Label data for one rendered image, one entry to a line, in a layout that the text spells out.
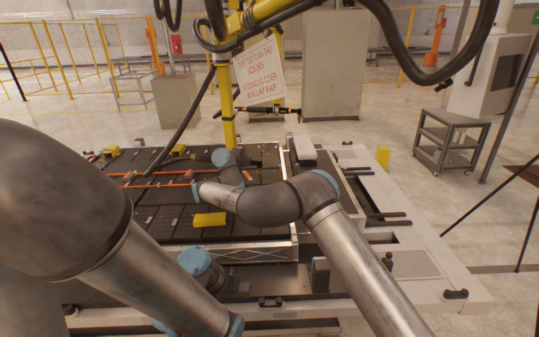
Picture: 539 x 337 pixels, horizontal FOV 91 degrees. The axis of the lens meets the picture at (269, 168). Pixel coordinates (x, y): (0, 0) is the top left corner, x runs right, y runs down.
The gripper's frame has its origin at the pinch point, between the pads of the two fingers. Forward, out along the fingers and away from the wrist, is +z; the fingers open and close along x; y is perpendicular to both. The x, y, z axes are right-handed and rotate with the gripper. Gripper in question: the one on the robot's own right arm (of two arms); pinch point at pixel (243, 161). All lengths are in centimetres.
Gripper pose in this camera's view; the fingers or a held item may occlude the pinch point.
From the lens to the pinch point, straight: 156.2
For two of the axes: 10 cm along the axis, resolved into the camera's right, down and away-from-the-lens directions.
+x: -1.0, 10.0, -0.2
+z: 2.3, 0.4, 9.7
